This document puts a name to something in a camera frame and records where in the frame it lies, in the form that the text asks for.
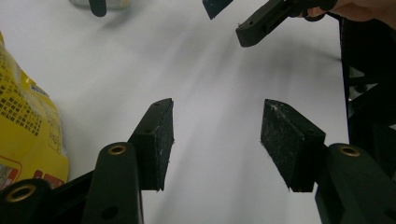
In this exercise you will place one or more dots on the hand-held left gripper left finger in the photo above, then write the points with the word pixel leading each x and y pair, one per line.
pixel 154 146

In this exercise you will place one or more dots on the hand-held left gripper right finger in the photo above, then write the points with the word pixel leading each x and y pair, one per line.
pixel 289 143

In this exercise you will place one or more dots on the yellow spouted seasoning pouch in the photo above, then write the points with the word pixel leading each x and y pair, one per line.
pixel 25 124

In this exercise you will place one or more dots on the white table sheet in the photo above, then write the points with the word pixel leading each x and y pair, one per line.
pixel 202 77

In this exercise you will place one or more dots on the black metal frame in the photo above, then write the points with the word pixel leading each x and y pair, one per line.
pixel 370 77

